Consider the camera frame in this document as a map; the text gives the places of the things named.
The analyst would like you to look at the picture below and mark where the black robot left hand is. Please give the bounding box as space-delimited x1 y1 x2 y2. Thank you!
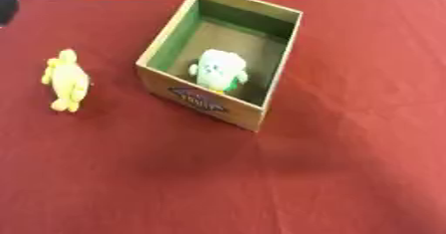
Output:
0 0 21 27

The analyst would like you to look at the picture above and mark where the tan cardboard box green inside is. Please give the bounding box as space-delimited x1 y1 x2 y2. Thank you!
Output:
133 0 306 133

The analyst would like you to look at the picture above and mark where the yellow soft toy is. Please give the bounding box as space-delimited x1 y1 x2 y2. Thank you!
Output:
40 48 93 114

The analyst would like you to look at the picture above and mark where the white and green soft toy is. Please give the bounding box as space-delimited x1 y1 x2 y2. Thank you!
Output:
186 48 251 95

